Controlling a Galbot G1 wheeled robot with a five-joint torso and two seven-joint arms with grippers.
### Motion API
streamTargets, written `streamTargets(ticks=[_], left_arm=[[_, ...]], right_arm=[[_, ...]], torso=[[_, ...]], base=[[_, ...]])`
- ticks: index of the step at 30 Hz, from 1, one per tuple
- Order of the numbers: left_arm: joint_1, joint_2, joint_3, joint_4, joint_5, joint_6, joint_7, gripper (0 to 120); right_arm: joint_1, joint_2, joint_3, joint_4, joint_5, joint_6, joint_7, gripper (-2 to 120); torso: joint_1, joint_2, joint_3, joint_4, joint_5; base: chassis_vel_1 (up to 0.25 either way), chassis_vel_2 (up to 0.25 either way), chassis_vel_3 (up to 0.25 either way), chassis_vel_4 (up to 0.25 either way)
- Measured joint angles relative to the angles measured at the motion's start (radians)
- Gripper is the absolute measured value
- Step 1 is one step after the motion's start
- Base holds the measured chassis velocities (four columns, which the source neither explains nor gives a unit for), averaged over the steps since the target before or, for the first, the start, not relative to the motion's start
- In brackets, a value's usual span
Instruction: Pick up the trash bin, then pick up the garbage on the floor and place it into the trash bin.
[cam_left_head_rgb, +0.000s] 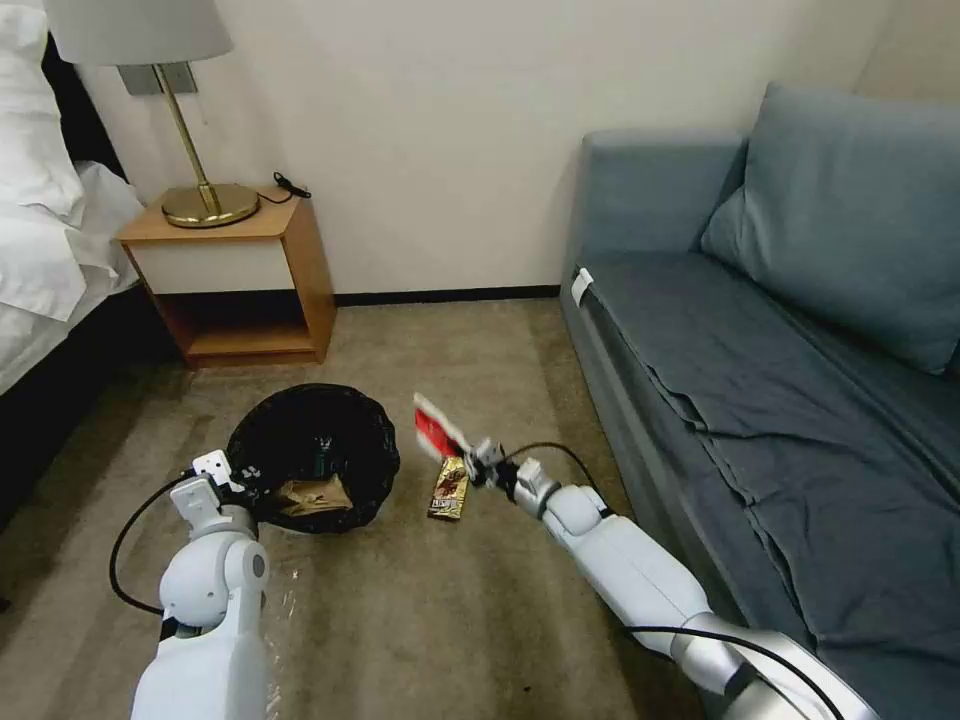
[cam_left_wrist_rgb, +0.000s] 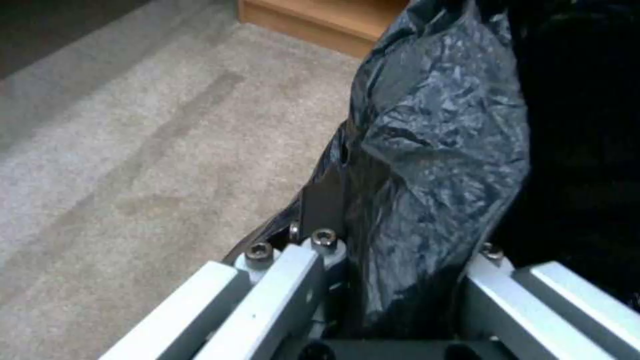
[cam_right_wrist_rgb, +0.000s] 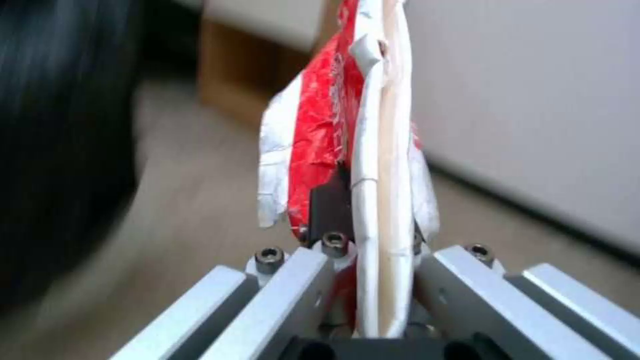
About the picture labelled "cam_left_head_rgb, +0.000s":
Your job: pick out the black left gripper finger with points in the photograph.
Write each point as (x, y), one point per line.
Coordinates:
(251, 473)
(259, 501)

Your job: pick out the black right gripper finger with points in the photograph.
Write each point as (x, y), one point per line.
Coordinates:
(466, 450)
(475, 475)

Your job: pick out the red and white wrapper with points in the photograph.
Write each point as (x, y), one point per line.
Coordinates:
(432, 424)

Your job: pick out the trash bin with black bag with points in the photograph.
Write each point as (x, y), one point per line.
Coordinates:
(352, 427)

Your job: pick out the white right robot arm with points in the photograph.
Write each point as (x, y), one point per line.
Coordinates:
(630, 555)

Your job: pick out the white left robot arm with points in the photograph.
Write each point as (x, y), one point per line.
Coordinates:
(202, 645)

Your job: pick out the gold brown snack wrapper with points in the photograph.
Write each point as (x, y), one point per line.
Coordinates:
(448, 489)

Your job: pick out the crumpled brown paper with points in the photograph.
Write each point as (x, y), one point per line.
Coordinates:
(315, 496)

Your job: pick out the black baseboard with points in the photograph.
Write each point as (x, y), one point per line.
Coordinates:
(450, 295)

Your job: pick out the wooden nightstand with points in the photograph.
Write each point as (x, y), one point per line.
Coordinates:
(247, 277)

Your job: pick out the white sofa tag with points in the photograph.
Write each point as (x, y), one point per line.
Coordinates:
(581, 286)

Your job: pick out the blue grey sofa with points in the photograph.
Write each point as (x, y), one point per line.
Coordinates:
(750, 450)

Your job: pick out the white bed sheet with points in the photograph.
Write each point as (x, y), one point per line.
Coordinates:
(45, 270)

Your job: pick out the black headboard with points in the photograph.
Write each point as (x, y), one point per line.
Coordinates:
(94, 127)

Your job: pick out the white pillow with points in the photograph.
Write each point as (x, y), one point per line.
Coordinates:
(30, 127)

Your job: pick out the blue grey sofa cushion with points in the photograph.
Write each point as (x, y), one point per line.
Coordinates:
(847, 225)

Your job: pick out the brass lamp with white shade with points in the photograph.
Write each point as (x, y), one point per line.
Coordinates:
(142, 30)

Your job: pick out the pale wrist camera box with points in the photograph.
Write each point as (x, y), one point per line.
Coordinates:
(490, 452)
(211, 465)

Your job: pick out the dark bed frame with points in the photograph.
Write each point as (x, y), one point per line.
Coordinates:
(67, 420)

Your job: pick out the grey wall switch plate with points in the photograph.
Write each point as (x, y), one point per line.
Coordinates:
(139, 79)

